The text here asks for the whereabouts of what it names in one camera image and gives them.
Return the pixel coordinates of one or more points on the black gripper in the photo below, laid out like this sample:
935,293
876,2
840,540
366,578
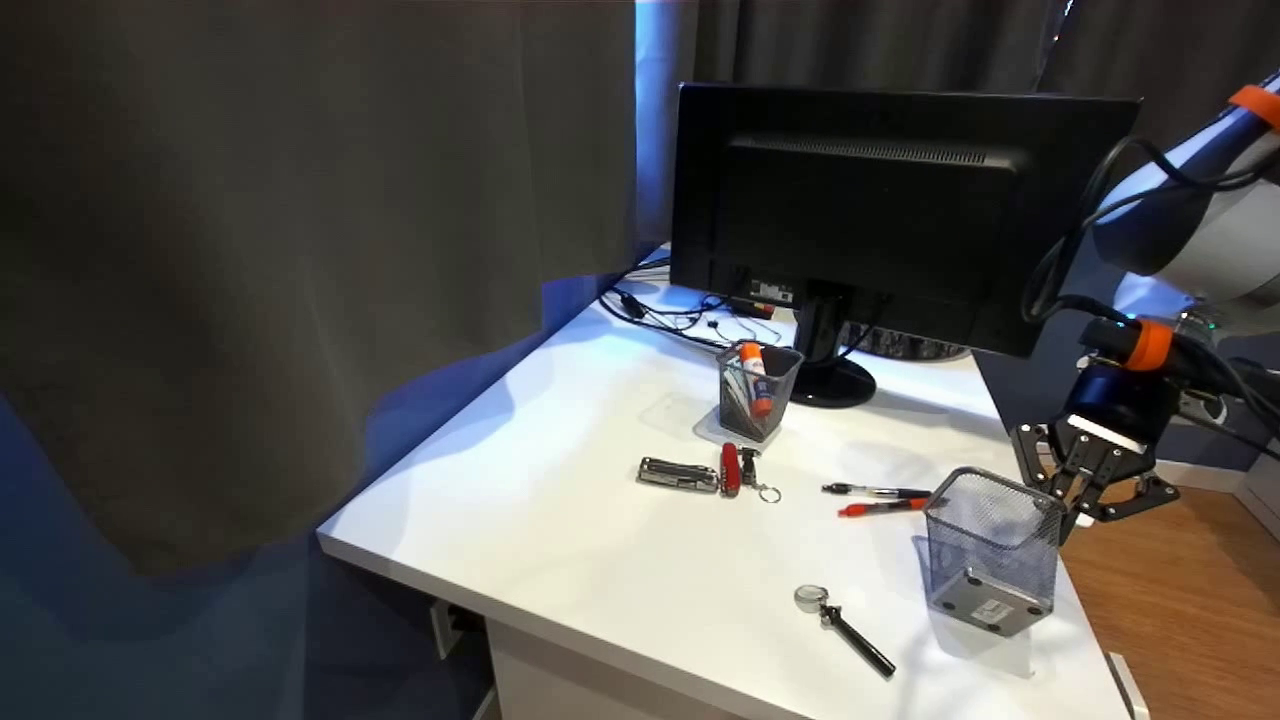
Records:
1088,471

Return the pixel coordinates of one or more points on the grey mesh basket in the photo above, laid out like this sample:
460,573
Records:
991,549

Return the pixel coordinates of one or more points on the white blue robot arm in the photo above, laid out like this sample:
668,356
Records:
1205,224

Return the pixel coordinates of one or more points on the red pen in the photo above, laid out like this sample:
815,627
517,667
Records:
884,507

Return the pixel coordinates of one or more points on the black pen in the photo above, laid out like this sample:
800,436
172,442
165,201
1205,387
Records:
874,491

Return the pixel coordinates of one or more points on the black computer monitor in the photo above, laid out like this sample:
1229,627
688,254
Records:
926,213

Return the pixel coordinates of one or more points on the dark mesh pen cup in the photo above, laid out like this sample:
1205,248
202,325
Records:
753,387

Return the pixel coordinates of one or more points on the grey metal multitool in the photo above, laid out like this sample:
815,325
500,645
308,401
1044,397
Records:
678,477

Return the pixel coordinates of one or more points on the dark grey curtain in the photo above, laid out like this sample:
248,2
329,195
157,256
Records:
230,229

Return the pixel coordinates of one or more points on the black handled magnifying glass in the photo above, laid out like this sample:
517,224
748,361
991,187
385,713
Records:
819,601

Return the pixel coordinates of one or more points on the red pocket knife with ring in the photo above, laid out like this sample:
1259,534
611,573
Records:
739,473

